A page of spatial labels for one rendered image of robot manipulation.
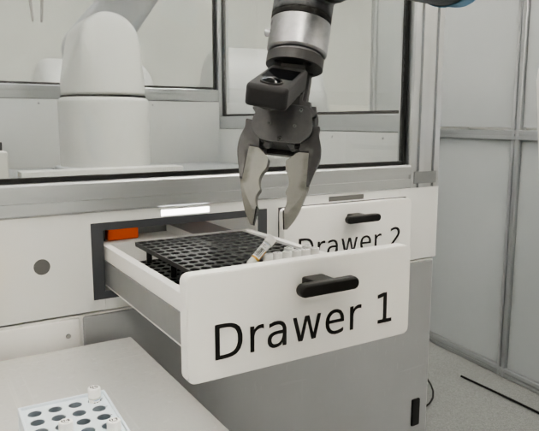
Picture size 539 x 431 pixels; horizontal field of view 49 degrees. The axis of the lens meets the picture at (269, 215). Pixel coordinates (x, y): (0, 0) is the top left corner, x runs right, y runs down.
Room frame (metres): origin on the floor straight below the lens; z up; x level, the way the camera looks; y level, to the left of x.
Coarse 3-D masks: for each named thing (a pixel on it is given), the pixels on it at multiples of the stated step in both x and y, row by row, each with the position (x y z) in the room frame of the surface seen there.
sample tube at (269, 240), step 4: (268, 236) 0.72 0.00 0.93; (272, 236) 0.72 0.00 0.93; (264, 240) 0.72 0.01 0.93; (268, 240) 0.71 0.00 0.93; (272, 240) 0.72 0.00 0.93; (264, 244) 0.71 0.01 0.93; (268, 244) 0.71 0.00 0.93; (272, 244) 0.72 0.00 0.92; (260, 248) 0.71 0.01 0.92; (264, 248) 0.71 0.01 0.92; (268, 248) 0.71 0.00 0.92; (256, 252) 0.71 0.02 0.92; (260, 252) 0.71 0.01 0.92; (264, 252) 0.71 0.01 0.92; (252, 256) 0.71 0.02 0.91; (256, 256) 0.71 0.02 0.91; (260, 256) 0.71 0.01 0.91; (248, 260) 0.71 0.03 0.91; (252, 260) 0.70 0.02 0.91; (256, 260) 0.71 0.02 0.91
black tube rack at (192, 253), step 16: (160, 240) 0.87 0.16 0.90; (176, 240) 0.86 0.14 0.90; (192, 240) 0.86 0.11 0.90; (208, 240) 0.87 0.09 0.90; (224, 240) 0.86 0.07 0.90; (240, 240) 0.86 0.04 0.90; (256, 240) 0.87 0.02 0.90; (160, 256) 0.76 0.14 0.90; (176, 256) 0.76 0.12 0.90; (192, 256) 0.77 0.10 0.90; (208, 256) 0.76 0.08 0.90; (224, 256) 0.76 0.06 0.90; (240, 256) 0.76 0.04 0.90; (160, 272) 0.79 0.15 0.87; (176, 272) 0.76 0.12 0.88
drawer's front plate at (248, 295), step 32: (320, 256) 0.64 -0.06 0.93; (352, 256) 0.65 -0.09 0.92; (384, 256) 0.68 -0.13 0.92; (192, 288) 0.55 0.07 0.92; (224, 288) 0.57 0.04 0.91; (256, 288) 0.59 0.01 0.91; (288, 288) 0.61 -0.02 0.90; (384, 288) 0.68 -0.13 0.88; (192, 320) 0.55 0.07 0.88; (224, 320) 0.57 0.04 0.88; (256, 320) 0.59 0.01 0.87; (288, 320) 0.61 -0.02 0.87; (320, 320) 0.63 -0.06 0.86; (192, 352) 0.55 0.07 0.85; (224, 352) 0.57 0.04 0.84; (256, 352) 0.59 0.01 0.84; (288, 352) 0.61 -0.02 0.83; (320, 352) 0.63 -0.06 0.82; (192, 384) 0.55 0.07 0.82
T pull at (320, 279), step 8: (304, 280) 0.61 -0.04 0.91; (312, 280) 0.60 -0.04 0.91; (320, 280) 0.59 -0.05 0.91; (328, 280) 0.59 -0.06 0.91; (336, 280) 0.60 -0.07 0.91; (344, 280) 0.60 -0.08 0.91; (352, 280) 0.61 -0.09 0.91; (296, 288) 0.58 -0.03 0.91; (304, 288) 0.57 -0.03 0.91; (312, 288) 0.58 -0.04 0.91; (320, 288) 0.58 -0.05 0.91; (328, 288) 0.59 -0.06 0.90; (336, 288) 0.59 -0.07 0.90; (344, 288) 0.60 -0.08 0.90; (352, 288) 0.61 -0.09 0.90; (304, 296) 0.57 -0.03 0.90; (312, 296) 0.58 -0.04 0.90
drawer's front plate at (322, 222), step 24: (312, 216) 1.01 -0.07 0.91; (336, 216) 1.04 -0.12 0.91; (384, 216) 1.10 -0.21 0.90; (408, 216) 1.13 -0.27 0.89; (288, 240) 0.99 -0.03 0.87; (312, 240) 1.01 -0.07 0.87; (336, 240) 1.04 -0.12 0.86; (360, 240) 1.07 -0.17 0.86; (384, 240) 1.10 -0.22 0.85; (408, 240) 1.13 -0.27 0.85
